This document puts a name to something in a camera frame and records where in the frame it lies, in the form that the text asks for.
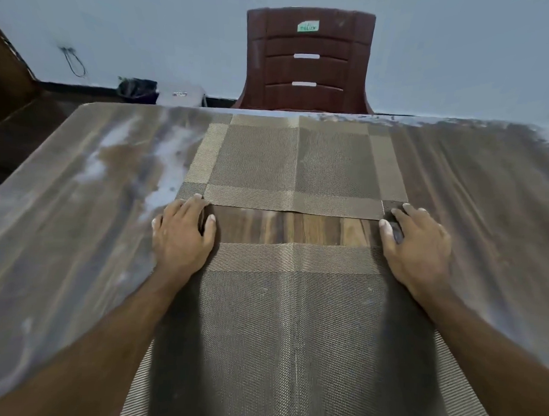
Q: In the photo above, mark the brown wooden cabinet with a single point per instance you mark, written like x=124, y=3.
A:
x=9, y=75

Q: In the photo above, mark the person's left middle finger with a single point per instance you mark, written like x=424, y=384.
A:
x=178, y=209

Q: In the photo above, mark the person's right middle finger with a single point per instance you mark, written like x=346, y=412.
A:
x=416, y=214

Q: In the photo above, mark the person's right forearm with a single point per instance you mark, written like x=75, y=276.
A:
x=493, y=361

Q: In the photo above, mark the brown plastic chair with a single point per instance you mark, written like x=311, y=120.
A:
x=306, y=67

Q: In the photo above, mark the person's left thumb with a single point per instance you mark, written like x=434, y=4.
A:
x=210, y=232

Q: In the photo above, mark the person's left forearm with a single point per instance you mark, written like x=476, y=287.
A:
x=94, y=356

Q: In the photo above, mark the person's right thumb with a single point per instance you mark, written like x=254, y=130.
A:
x=386, y=236

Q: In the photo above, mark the grey box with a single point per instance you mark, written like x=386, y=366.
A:
x=182, y=95

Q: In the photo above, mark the person's right hand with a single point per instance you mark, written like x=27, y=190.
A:
x=423, y=255

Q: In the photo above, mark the beige woven placemat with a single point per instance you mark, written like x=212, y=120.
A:
x=292, y=341
x=298, y=166

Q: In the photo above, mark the person's left hand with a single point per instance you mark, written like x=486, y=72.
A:
x=179, y=242

